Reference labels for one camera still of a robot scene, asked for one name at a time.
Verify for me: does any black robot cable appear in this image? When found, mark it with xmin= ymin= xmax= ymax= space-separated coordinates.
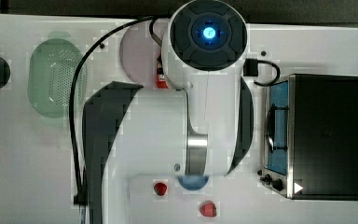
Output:
xmin=68 ymin=15 xmax=172 ymax=205

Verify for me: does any blue bowl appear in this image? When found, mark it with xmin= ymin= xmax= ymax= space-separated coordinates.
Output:
xmin=178 ymin=175 xmax=209 ymax=191

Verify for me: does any red toy tomato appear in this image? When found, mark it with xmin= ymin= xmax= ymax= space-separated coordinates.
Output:
xmin=154 ymin=182 xmax=168 ymax=196

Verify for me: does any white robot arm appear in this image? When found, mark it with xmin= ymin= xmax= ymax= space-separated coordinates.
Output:
xmin=82 ymin=0 xmax=254 ymax=224

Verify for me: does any green perforated colander basket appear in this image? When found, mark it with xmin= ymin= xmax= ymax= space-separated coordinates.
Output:
xmin=27 ymin=38 xmax=83 ymax=119

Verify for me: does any black toaster oven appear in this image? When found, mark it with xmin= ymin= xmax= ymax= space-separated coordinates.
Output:
xmin=258 ymin=74 xmax=358 ymax=201

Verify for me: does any grey round plate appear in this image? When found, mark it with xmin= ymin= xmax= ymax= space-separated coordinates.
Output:
xmin=120 ymin=19 xmax=169 ymax=89

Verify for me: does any red toy strawberry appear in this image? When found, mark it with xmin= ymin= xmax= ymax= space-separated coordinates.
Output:
xmin=199 ymin=201 xmax=217 ymax=217

